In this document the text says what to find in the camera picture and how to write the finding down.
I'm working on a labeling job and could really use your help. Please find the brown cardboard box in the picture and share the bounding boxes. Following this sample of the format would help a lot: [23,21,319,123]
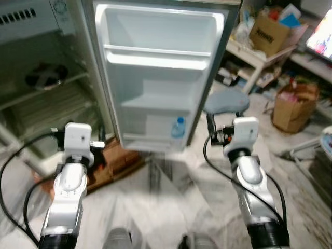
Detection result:
[249,11,292,57]

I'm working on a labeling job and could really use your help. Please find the white metal frame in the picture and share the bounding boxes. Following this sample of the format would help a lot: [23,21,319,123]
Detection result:
[288,126,332,172]

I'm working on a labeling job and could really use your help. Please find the fridge door white shelves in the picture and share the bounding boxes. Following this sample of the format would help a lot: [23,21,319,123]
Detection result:
[80,0,243,154]

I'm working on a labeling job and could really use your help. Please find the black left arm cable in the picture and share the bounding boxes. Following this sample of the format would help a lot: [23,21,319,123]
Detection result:
[22,174,60,244]
[0,131,65,247]

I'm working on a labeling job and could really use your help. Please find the grey padded stool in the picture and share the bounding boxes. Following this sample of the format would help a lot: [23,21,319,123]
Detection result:
[203,89,251,117]

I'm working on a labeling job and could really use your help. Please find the brown paper bag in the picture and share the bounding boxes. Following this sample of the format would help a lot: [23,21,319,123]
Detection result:
[271,80,321,134]

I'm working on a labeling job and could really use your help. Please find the water bottle blue cap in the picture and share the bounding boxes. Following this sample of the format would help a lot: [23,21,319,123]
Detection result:
[171,117,186,140]

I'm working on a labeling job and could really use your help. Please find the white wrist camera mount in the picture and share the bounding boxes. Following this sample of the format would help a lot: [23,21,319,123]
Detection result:
[228,117,260,151]
[63,122,94,156]

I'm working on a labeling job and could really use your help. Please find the brown wooden board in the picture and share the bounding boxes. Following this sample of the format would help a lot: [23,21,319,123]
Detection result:
[83,139,147,193]

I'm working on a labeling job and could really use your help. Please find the blue book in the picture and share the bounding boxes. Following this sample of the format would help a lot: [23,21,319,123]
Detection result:
[279,4,302,29]

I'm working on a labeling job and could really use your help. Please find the clear plastic bag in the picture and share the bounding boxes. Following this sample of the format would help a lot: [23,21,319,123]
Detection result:
[233,21,255,45]

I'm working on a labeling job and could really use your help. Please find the grey fridge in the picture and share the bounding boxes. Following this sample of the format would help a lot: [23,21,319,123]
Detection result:
[0,0,122,177]

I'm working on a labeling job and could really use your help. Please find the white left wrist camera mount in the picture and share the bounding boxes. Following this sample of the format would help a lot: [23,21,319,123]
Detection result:
[63,122,94,156]

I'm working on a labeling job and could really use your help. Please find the television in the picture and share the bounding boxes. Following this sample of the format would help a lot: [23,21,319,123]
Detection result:
[305,8,332,62]

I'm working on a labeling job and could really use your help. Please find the white shelf unit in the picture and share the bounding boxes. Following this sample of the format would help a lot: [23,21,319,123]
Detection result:
[224,23,332,95]

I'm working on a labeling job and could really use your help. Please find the robot right leg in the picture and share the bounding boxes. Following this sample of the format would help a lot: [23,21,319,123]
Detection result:
[179,234,218,249]

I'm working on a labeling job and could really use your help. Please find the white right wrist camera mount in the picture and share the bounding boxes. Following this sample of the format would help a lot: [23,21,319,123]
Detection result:
[228,117,260,151]

